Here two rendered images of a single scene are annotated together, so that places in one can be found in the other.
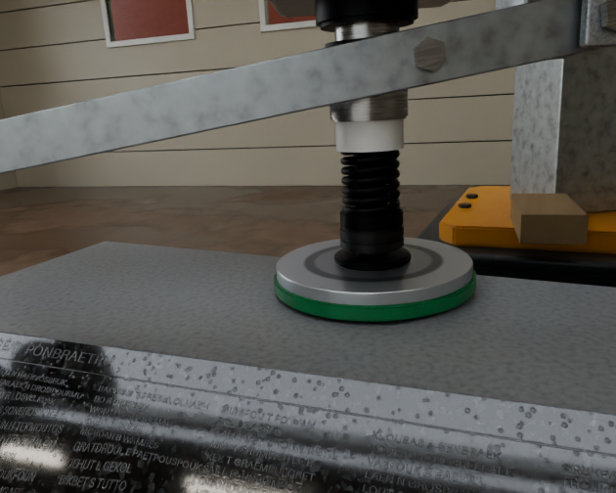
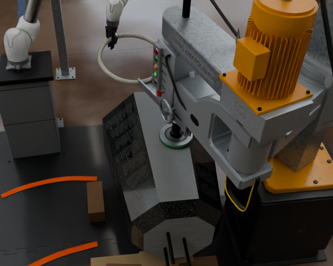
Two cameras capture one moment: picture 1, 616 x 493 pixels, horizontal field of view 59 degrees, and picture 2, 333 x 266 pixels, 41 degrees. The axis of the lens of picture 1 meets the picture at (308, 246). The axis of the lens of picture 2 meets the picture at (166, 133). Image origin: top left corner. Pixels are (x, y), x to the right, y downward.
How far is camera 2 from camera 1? 2.59 m
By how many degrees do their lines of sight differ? 54
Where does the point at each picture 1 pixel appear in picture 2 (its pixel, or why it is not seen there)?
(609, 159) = (289, 153)
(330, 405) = (142, 145)
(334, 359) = (149, 141)
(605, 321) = (176, 163)
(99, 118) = (150, 93)
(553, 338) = (167, 159)
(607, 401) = (153, 164)
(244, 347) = (147, 132)
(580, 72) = not seen: hidden behind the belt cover
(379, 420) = (143, 150)
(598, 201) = (285, 161)
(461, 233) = not seen: hidden behind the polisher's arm
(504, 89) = not seen: outside the picture
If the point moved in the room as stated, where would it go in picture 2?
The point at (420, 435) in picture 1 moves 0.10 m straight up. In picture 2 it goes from (143, 153) to (144, 142)
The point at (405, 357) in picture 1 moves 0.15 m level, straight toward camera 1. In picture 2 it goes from (153, 147) to (131, 153)
